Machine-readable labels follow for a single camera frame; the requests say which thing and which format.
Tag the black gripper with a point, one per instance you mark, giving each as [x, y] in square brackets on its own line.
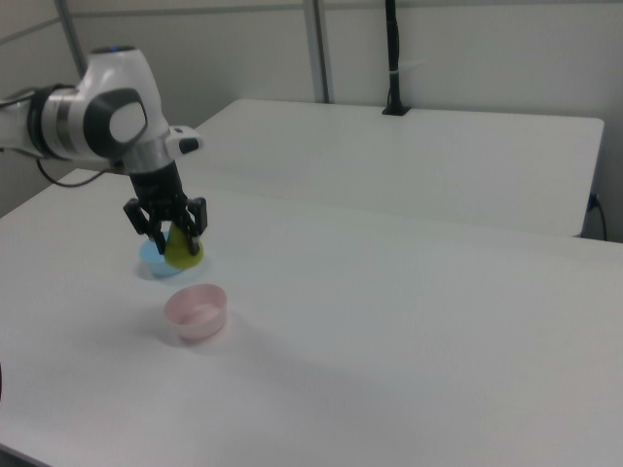
[158, 187]

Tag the green pear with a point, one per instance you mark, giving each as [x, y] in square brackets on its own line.
[182, 258]

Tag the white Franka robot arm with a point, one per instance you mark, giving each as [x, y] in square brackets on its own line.
[121, 78]

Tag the light blue plastic bowl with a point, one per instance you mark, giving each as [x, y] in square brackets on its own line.
[153, 266]

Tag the pink plastic bowl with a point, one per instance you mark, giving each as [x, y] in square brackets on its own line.
[197, 316]

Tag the white table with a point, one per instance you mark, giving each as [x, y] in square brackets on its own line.
[389, 160]

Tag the black pole with clamp base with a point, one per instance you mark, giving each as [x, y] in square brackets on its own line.
[393, 48]

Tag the thin grey partition post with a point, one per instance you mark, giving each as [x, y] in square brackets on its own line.
[73, 34]

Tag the wide grey partition post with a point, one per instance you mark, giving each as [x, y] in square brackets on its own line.
[318, 48]

